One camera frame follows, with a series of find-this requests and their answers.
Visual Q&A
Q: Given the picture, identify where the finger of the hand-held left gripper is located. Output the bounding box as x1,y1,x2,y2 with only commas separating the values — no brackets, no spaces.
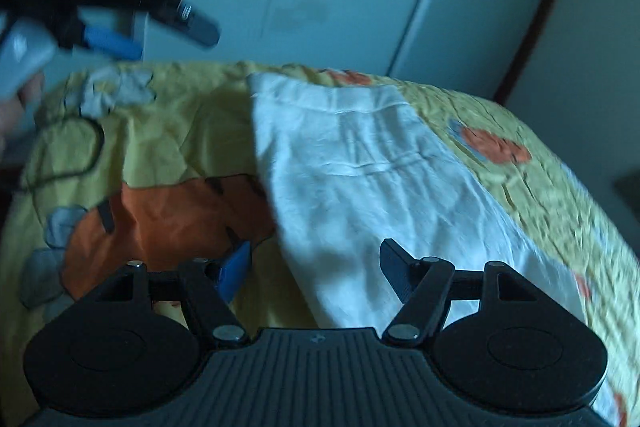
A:
149,0,222,51
75,18,144,61

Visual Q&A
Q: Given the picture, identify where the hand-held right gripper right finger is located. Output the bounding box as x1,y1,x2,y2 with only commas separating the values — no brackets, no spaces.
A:
379,238,539,349

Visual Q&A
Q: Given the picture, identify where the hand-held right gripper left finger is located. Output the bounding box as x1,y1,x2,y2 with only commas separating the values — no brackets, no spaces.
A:
94,241,252,349

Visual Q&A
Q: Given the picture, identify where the white blanket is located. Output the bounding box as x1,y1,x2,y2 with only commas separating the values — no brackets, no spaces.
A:
247,72,619,427

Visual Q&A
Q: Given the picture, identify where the person's left hand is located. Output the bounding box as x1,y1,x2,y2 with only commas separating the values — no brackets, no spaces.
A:
0,73,46,154

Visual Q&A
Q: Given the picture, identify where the yellow printed quilt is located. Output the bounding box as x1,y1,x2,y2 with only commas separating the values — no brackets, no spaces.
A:
0,58,640,427

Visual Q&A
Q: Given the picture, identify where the brown wooden door frame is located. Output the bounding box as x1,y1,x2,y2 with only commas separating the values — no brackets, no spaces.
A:
492,0,586,108

